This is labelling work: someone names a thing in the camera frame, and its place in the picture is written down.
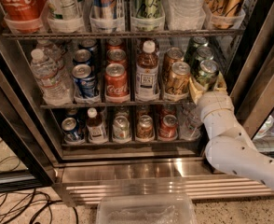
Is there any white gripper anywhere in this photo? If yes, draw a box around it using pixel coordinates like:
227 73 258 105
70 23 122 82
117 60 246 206
189 73 234 119

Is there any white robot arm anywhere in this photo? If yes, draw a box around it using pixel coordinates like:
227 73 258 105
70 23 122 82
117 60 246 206
189 76 274 191

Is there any front gold can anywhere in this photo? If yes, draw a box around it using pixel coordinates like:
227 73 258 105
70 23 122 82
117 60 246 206
165 62 190 95

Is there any water bottle bottom shelf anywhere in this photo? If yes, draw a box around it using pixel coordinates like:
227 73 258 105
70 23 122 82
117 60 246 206
179 104 202 141

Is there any rear gold can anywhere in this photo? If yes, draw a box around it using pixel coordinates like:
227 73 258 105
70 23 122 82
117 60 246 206
162 47 185 82

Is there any right glass fridge door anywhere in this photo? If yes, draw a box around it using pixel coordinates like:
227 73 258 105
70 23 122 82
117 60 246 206
227 0 274 158

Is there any red can bottom shelf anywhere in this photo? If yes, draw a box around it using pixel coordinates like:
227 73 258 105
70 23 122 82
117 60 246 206
158 115 178 138

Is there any brown tea bottle middle shelf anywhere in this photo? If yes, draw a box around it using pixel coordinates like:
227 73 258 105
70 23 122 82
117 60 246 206
136 40 158 98

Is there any gold can bottom shelf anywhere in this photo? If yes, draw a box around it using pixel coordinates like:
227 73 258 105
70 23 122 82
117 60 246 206
137 115 154 139

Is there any gold cans top shelf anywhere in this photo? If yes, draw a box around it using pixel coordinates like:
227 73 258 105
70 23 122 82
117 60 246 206
205 0 244 29

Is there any front red cola can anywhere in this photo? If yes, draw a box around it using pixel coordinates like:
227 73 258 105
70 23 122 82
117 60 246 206
105 63 129 97

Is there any white green can bottom shelf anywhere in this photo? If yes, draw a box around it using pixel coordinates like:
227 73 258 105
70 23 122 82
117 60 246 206
113 116 130 140

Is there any rear red cola can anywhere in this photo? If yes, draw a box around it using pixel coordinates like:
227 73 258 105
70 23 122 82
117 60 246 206
106 38 126 50

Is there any tea bottle bottom shelf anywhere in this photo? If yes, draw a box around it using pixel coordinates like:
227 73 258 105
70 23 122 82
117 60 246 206
86 107 107 141

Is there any front blue pepsi can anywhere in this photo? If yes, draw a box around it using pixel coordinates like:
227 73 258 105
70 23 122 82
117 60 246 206
72 64 98 98

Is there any blue pepsi can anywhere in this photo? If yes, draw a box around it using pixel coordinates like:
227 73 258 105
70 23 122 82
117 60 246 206
73 49 92 65
72 64 98 98
78 38 99 59

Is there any rear blue pepsi can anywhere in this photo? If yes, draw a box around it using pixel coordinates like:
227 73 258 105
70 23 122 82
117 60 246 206
78 38 99 59

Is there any blue silver can top shelf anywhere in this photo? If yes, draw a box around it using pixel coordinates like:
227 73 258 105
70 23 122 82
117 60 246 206
93 0 117 20

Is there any blue can bottom shelf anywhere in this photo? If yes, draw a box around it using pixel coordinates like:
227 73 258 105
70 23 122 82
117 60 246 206
62 118 83 142

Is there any steel fridge base grille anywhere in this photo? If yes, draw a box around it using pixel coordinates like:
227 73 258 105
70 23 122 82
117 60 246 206
53 158 274 206

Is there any silver green can top shelf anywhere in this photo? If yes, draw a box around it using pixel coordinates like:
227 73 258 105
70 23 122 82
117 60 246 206
48 0 85 21

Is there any large red cola can top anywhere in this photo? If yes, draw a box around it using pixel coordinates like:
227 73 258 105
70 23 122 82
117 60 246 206
0 0 46 34

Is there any left fridge door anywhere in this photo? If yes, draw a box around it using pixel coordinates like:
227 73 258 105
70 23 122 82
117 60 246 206
0 28 57 195

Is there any clear plastic bin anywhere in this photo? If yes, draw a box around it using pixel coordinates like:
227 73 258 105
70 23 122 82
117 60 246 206
96 194 198 224

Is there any front clear water bottle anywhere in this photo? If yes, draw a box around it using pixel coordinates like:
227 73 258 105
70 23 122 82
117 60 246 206
30 49 73 106

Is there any rear clear water bottle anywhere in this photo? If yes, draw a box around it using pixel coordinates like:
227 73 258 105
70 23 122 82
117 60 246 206
36 40 64 69

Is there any middle wire shelf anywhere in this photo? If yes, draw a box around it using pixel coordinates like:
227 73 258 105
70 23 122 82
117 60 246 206
40 98 193 109

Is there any wire shelf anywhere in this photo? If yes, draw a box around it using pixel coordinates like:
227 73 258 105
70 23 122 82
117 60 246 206
40 98 193 109
1 29 243 40

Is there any top wire shelf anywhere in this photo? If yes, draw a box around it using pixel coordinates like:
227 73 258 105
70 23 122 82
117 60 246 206
1 29 243 40

